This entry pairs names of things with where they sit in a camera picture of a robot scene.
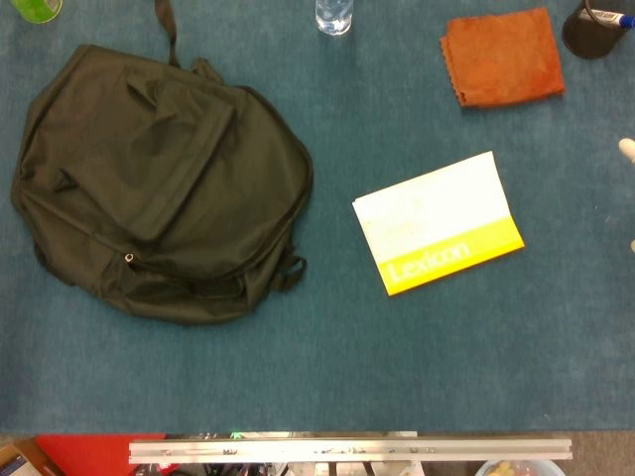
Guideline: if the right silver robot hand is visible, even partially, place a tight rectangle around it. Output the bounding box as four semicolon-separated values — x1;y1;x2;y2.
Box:
618;138;635;254

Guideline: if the white yellow Lexicon book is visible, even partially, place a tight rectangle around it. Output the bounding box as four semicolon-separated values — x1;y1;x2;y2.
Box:
351;151;526;298

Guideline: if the black fabric backpack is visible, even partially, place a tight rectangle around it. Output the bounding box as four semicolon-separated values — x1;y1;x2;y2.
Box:
10;0;315;327

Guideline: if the black mesh pen holder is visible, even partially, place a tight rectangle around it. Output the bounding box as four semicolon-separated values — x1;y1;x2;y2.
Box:
562;0;635;60

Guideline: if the blue capped marker pen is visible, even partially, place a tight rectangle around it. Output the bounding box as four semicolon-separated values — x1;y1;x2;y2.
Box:
592;10;635;29

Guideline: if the orange folded cloth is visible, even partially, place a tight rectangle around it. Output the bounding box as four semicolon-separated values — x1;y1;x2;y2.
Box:
439;7;567;108

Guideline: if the blue felt table mat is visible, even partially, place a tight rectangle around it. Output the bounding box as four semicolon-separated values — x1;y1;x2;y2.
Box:
0;0;635;436

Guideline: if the clear plastic water bottle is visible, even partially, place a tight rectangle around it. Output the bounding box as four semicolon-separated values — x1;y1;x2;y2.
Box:
315;0;355;37

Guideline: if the pale plastic bowl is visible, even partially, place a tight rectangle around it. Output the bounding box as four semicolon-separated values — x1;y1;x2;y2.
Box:
474;459;567;476

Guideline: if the red box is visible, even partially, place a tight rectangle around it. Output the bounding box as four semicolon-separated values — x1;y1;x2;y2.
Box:
35;433;168;476

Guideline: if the cardboard box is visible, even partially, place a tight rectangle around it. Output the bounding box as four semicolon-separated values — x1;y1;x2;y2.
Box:
0;438;60;476

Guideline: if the aluminium profile rail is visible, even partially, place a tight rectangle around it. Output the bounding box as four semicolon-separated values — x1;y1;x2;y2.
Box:
128;437;573;465

